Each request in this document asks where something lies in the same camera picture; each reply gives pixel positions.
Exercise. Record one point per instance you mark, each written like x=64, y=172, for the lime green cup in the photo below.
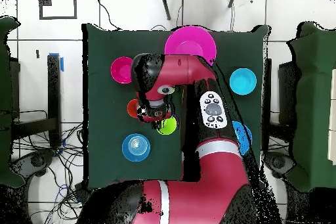
x=168, y=127

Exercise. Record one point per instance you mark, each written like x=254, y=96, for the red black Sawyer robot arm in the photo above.
x=210, y=176

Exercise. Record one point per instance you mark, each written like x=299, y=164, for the orange cup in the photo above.
x=132, y=108

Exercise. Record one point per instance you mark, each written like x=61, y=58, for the medium blue bowl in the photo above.
x=136, y=147

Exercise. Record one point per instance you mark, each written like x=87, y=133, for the dark green table cloth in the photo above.
x=105, y=119

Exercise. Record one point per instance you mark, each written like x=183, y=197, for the small red-pink bowl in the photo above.
x=121, y=70

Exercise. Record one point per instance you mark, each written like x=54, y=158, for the large pink bowl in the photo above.
x=190, y=37

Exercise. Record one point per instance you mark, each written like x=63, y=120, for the large blue bowl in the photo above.
x=244, y=137

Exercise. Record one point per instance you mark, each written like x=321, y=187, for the small light blue bowl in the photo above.
x=243, y=81

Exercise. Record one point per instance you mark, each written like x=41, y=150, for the black power box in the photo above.
x=83, y=190

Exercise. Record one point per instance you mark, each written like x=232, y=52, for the black wheel base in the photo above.
x=278, y=162
x=37, y=161

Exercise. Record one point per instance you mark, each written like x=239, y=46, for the green covered side table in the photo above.
x=5, y=103
x=315, y=103

